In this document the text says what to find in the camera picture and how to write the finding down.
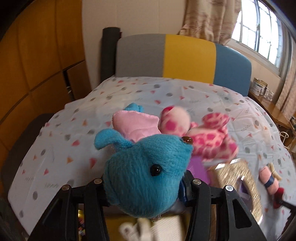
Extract wooden side desk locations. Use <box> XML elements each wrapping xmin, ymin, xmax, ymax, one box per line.
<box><xmin>248</xmin><ymin>91</ymin><xmax>292</xmax><ymax>129</ymax></box>

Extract pink spotted plush toy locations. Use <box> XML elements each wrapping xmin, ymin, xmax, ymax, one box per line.
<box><xmin>158</xmin><ymin>106</ymin><xmax>239</xmax><ymax>162</ymax></box>

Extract tin cans on desk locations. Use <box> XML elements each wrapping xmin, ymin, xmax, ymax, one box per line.
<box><xmin>250</xmin><ymin>78</ymin><xmax>274</xmax><ymax>101</ymax></box>

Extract purple cardboard box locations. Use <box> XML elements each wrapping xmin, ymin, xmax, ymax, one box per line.
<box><xmin>187</xmin><ymin>156</ymin><xmax>211</xmax><ymax>184</ymax></box>

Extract black rolled mat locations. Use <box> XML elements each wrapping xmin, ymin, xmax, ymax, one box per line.
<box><xmin>100</xmin><ymin>27</ymin><xmax>121</xmax><ymax>82</ymax></box>

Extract grey yellow blue sofa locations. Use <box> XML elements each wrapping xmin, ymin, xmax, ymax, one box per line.
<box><xmin>115</xmin><ymin>34</ymin><xmax>252</xmax><ymax>96</ymax></box>

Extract white towel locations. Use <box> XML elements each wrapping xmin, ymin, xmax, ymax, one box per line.
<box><xmin>118</xmin><ymin>214</ymin><xmax>189</xmax><ymax>240</ymax></box>

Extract blue elephant plush toy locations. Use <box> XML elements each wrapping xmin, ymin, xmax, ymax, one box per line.
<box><xmin>94</xmin><ymin>103</ymin><xmax>193</xmax><ymax>218</ymax></box>

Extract ornate gold tissue box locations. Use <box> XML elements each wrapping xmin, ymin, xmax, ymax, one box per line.
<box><xmin>207</xmin><ymin>158</ymin><xmax>263</xmax><ymax>224</ymax></box>

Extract beige patterned curtain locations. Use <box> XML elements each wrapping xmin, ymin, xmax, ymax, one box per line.
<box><xmin>179</xmin><ymin>0</ymin><xmax>241</xmax><ymax>46</ymax></box>

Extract cream cloth bundle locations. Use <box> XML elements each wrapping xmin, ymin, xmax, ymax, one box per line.
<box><xmin>267</xmin><ymin>163</ymin><xmax>282</xmax><ymax>181</ymax></box>

